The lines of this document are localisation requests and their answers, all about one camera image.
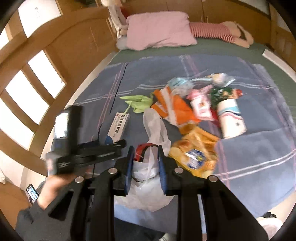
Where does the white plastic bag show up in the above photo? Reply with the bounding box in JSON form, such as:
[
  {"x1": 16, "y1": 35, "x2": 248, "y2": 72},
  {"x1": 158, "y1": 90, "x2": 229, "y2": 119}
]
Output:
[{"x1": 115, "y1": 108, "x2": 172, "y2": 212}]

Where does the white striped paper cup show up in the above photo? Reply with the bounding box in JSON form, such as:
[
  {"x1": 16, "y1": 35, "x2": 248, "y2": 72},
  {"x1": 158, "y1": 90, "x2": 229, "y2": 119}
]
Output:
[{"x1": 217, "y1": 98, "x2": 247, "y2": 139}]

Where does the clear plastic food wrapper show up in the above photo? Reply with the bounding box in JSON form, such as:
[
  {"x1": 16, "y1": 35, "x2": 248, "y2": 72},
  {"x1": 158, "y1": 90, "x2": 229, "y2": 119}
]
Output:
[{"x1": 197, "y1": 73, "x2": 235, "y2": 88}]

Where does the person's left hand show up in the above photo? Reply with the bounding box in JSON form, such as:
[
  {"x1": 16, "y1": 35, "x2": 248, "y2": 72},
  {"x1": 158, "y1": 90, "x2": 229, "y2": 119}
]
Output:
[{"x1": 37, "y1": 174, "x2": 76, "y2": 210}]

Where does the white blue medicine box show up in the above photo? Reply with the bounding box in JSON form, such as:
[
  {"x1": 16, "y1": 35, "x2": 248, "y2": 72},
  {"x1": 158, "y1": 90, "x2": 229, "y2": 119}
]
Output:
[{"x1": 105, "y1": 113, "x2": 130, "y2": 145}]

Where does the smartphone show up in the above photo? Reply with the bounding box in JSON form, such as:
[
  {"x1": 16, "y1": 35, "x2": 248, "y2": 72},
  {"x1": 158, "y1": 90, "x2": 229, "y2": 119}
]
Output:
[{"x1": 26, "y1": 184, "x2": 39, "y2": 205}]

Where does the yellow chip bag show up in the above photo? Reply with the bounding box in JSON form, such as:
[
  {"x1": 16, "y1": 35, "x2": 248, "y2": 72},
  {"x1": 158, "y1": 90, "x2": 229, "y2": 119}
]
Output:
[{"x1": 169, "y1": 126, "x2": 220, "y2": 179}]

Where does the green crumpled wrapper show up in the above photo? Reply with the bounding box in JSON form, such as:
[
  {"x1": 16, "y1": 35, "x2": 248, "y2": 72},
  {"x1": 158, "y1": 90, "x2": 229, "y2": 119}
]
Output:
[{"x1": 120, "y1": 93, "x2": 154, "y2": 114}]

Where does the blue plaid blanket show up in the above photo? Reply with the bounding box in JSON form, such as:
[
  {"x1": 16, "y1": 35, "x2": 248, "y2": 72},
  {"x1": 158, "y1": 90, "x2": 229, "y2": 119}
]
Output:
[{"x1": 75, "y1": 55, "x2": 295, "y2": 216}]

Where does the orange white snack bag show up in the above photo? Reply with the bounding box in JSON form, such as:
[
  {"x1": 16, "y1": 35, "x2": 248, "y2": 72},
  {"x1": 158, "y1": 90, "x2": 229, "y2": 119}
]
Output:
[{"x1": 151, "y1": 86, "x2": 201, "y2": 128}]

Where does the pink white snack wrapper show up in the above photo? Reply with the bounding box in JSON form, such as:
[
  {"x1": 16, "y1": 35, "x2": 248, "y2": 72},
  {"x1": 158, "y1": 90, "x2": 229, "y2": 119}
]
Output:
[{"x1": 187, "y1": 84, "x2": 214, "y2": 121}]

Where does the green red snack wrapper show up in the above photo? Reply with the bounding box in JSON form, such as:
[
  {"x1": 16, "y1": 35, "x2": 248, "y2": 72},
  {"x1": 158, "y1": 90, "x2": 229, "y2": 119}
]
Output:
[{"x1": 210, "y1": 87, "x2": 243, "y2": 109}]

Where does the light blue face mask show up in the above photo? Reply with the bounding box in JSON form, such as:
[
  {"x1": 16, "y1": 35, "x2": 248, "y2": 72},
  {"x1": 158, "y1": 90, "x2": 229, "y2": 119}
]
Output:
[{"x1": 168, "y1": 77, "x2": 194, "y2": 97}]

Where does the pink pillow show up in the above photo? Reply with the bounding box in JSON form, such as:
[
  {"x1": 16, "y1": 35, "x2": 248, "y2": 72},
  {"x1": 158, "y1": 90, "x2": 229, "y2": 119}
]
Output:
[{"x1": 126, "y1": 11, "x2": 197, "y2": 51}]

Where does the green bed sheet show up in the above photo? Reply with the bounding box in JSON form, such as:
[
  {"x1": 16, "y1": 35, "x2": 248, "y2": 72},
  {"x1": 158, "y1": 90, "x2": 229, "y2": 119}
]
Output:
[{"x1": 110, "y1": 39, "x2": 295, "y2": 95}]

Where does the striped plush doll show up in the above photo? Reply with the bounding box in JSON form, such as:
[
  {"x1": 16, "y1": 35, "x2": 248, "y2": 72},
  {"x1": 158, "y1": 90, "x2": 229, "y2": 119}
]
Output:
[{"x1": 189, "y1": 21, "x2": 254, "y2": 48}]

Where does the wooden headboard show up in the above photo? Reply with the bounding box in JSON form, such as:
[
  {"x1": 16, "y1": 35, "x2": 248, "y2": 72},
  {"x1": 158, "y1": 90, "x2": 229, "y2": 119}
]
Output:
[{"x1": 123, "y1": 0, "x2": 271, "y2": 44}]

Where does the wooden window frame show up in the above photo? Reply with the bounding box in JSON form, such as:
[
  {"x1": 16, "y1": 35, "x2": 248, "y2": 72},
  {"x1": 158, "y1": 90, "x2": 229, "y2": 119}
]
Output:
[{"x1": 0, "y1": 0, "x2": 117, "y2": 176}]

